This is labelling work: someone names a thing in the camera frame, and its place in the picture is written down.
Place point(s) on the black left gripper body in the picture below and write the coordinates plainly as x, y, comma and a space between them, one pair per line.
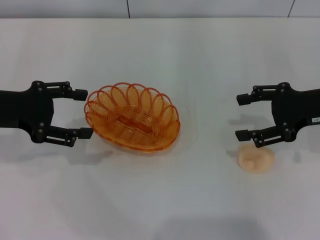
27, 110

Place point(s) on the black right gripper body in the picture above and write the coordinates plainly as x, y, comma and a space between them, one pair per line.
295, 110

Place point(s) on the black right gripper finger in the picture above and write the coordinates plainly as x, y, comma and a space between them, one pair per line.
242, 135
243, 99

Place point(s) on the pale round bread bun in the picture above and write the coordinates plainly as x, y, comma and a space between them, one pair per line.
256, 160

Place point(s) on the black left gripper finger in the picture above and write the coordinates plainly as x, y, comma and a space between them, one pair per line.
81, 95
83, 132

